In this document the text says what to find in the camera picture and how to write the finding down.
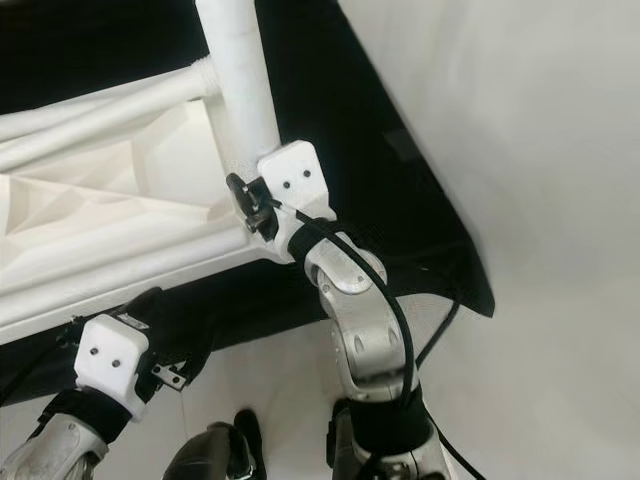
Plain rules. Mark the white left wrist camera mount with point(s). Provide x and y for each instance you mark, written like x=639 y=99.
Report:
x=115 y=360

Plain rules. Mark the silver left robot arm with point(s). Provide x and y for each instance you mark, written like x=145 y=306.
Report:
x=60 y=455

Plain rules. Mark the grey tape patch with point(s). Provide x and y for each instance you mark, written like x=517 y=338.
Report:
x=400 y=145

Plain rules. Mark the white plastic children table top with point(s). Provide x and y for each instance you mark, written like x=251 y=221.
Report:
x=120 y=200

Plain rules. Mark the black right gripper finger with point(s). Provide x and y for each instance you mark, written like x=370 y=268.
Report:
x=242 y=192

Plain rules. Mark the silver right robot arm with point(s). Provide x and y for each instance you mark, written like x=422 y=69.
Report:
x=360 y=330

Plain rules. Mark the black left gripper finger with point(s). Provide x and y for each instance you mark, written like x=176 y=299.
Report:
x=203 y=345
x=146 y=303

